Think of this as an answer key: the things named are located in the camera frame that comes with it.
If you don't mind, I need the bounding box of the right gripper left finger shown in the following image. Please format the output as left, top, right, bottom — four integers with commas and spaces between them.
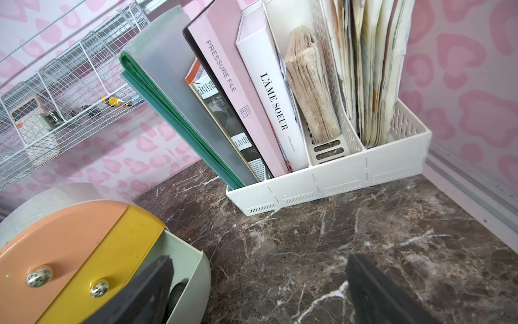
84, 255, 174, 323

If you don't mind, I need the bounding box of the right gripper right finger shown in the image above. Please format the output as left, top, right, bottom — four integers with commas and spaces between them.
346, 254, 439, 323

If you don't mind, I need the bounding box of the black earphone case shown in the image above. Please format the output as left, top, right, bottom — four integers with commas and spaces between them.
163, 279, 188, 323

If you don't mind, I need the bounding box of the grey bottom drawer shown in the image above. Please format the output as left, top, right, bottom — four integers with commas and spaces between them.
136, 229, 211, 323

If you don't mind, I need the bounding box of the orange top drawer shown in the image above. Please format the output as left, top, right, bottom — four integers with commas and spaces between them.
1, 201, 129, 323

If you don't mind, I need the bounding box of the white round drawer cabinet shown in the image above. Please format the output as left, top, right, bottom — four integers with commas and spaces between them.
1, 183, 108, 247

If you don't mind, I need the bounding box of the yellow drawer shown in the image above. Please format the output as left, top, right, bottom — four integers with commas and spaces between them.
37, 205, 165, 323

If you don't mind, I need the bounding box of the white file organizer box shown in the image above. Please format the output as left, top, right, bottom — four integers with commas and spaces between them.
226, 1, 432, 216

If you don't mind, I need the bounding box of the yellow black utility knife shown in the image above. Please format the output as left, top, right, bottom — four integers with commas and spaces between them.
101, 96, 134, 108

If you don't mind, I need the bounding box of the grey stapler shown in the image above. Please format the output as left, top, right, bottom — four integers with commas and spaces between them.
38, 110, 64, 132

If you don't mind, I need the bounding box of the pink white calculator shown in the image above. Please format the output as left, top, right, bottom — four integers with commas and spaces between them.
9, 95, 48, 144

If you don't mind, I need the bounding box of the teal green folder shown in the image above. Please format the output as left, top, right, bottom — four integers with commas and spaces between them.
120, 5, 258, 190

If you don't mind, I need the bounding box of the stack of magazines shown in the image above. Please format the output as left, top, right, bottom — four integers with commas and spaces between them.
284, 0, 415, 148

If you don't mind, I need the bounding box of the black binder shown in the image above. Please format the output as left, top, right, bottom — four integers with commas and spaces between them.
183, 0, 289, 177

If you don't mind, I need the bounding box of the white pink book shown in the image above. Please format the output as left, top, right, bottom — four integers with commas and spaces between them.
236, 5, 309, 171

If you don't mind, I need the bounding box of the white wire wall shelf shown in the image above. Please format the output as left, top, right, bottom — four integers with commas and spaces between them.
1, 1, 150, 189

